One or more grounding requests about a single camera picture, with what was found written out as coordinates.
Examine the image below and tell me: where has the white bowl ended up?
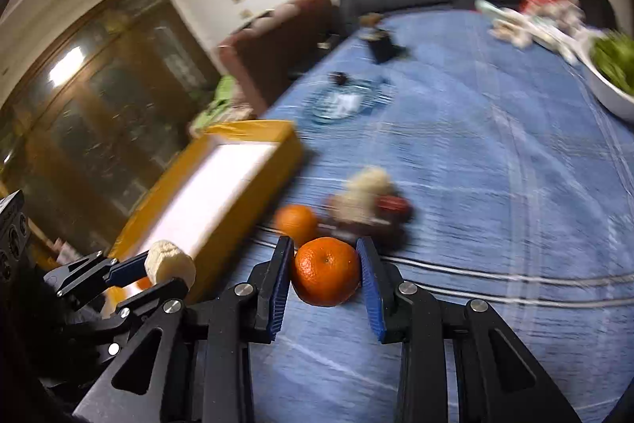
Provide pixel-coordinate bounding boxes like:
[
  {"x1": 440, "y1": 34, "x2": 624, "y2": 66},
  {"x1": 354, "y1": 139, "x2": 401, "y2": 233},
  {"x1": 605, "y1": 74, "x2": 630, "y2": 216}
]
[{"x1": 576, "y1": 29, "x2": 634, "y2": 123}]

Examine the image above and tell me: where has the orange tangerine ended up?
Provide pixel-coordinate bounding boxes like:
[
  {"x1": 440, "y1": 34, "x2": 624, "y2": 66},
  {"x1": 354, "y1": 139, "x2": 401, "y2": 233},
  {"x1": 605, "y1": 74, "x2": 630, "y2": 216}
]
[
  {"x1": 274, "y1": 205, "x2": 318, "y2": 249},
  {"x1": 291, "y1": 237, "x2": 361, "y2": 307}
]

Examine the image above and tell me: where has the small dark plum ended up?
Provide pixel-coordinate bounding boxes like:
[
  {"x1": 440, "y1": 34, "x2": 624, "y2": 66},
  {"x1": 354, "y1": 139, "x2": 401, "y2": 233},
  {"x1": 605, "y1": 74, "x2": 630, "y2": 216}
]
[{"x1": 329, "y1": 72, "x2": 349, "y2": 86}]

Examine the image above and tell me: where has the brown armchair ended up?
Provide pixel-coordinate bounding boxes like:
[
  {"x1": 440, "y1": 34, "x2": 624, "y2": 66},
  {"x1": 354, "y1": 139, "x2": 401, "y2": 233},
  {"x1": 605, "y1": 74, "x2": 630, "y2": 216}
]
[{"x1": 217, "y1": 0, "x2": 341, "y2": 116}]

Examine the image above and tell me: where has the black jar with cork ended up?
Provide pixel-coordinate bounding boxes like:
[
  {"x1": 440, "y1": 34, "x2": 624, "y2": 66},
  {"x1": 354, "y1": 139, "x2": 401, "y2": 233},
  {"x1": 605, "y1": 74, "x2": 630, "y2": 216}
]
[{"x1": 359, "y1": 13, "x2": 406, "y2": 64}]

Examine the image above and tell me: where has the blue plaid tablecloth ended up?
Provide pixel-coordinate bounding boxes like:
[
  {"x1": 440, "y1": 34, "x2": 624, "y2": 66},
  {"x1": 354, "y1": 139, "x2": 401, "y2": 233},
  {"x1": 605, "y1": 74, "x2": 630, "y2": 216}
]
[{"x1": 194, "y1": 8, "x2": 634, "y2": 423}]

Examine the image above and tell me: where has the green lettuce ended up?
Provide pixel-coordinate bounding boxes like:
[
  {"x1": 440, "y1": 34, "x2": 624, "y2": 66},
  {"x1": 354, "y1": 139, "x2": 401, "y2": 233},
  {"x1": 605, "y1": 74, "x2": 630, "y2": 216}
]
[{"x1": 590, "y1": 32, "x2": 634, "y2": 96}]

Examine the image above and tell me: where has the peeled banana piece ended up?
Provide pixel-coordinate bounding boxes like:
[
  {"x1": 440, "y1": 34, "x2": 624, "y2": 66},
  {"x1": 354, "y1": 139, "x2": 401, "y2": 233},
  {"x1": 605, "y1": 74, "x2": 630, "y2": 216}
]
[{"x1": 144, "y1": 241, "x2": 197, "y2": 289}]

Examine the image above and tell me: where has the white gloves pile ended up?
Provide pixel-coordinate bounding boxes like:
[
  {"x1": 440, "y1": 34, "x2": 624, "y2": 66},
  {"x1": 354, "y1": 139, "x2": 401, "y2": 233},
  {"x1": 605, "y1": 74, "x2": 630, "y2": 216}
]
[{"x1": 475, "y1": 0, "x2": 588, "y2": 65}]

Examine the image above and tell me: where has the wooden cabinet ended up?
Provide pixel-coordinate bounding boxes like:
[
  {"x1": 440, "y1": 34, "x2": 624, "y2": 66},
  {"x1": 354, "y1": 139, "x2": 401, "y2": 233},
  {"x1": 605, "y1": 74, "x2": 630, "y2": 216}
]
[{"x1": 1, "y1": 0, "x2": 220, "y2": 255}]

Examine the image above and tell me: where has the green cloth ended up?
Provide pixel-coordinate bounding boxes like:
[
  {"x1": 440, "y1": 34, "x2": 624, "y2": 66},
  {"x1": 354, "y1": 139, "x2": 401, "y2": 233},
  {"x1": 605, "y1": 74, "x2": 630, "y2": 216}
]
[{"x1": 188, "y1": 75, "x2": 244, "y2": 138}]

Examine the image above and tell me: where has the red jujube date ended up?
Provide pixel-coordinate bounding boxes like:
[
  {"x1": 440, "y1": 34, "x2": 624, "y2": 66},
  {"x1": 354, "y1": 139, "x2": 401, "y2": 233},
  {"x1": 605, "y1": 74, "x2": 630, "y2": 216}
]
[{"x1": 375, "y1": 195, "x2": 412, "y2": 223}]

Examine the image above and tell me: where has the yellow white tray box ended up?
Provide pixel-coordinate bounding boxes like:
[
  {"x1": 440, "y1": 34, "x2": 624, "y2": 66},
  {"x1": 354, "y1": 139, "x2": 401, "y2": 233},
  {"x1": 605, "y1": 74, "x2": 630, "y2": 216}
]
[{"x1": 111, "y1": 120, "x2": 304, "y2": 303}]

